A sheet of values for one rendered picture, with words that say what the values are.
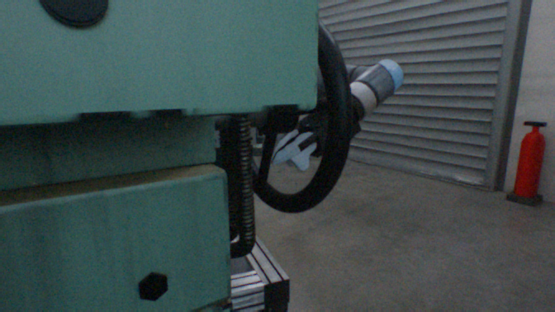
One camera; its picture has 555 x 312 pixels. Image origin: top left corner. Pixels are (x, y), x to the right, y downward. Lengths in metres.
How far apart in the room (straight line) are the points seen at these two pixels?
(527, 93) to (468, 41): 0.61
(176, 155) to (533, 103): 2.96
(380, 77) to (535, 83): 2.41
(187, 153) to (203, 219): 0.04
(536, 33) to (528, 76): 0.30
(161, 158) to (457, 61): 3.10
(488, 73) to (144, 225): 3.04
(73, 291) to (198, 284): 0.07
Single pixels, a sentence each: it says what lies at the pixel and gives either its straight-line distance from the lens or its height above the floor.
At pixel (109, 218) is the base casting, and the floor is 0.78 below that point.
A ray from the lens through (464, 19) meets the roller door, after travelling 3.26.
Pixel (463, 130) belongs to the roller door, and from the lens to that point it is 3.19.
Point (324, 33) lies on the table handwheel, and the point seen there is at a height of 0.91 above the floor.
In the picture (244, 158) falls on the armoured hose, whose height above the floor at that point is 0.76.
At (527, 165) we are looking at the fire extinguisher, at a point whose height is 0.29.
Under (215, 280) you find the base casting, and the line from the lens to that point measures 0.22.
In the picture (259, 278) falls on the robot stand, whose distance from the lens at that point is 1.14.
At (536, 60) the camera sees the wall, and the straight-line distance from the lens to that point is 3.08.
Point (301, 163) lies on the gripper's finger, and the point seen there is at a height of 0.71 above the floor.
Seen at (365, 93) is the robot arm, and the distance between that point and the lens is 0.69.
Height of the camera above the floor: 0.85
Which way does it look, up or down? 12 degrees down
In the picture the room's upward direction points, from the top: straight up
